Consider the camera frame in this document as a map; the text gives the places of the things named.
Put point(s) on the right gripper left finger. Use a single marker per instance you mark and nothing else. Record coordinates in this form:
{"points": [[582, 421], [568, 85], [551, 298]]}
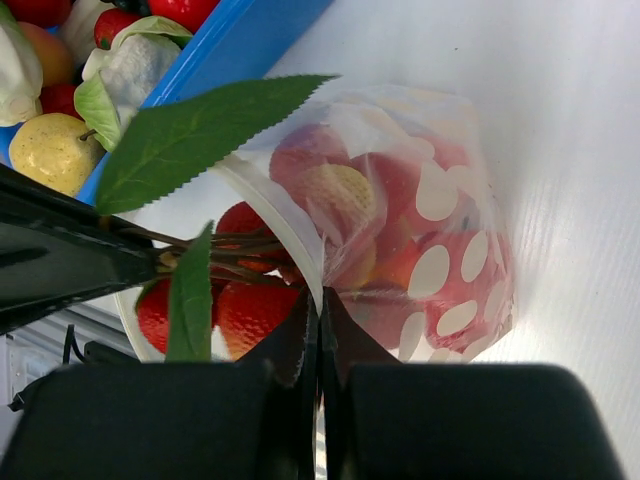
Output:
{"points": [[253, 419]]}

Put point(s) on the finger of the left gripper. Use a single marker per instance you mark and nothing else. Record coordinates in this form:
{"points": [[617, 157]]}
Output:
{"points": [[57, 251]]}

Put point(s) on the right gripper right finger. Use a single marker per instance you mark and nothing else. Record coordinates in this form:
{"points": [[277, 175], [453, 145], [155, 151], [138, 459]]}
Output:
{"points": [[386, 419]]}

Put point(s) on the red lychee bunch toy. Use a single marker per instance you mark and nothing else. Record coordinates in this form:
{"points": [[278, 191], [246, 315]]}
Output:
{"points": [[190, 257]]}

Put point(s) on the red bell pepper toy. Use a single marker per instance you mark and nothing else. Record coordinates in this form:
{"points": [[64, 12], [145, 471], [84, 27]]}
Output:
{"points": [[464, 282]]}

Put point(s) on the clear dotted zip bag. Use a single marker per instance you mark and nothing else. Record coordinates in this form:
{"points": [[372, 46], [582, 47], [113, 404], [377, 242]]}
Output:
{"points": [[416, 167]]}

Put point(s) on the pink peach toy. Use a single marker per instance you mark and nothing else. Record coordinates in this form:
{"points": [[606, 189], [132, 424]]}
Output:
{"points": [[308, 146]]}

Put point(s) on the yellow pear toy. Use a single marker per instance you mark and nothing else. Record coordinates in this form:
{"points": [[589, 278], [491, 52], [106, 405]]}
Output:
{"points": [[48, 149]]}

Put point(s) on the white cauliflower toy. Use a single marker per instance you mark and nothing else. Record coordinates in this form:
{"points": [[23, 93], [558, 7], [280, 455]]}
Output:
{"points": [[117, 81]]}

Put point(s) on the white garlic toy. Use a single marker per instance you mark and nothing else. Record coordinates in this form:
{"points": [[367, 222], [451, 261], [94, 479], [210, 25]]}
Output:
{"points": [[77, 32]]}

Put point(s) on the red strawberry toy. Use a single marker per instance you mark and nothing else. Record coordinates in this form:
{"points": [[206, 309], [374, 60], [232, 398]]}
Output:
{"points": [[110, 23]]}

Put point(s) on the aluminium rail frame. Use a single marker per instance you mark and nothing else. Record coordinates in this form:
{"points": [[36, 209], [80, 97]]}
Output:
{"points": [[30, 352]]}

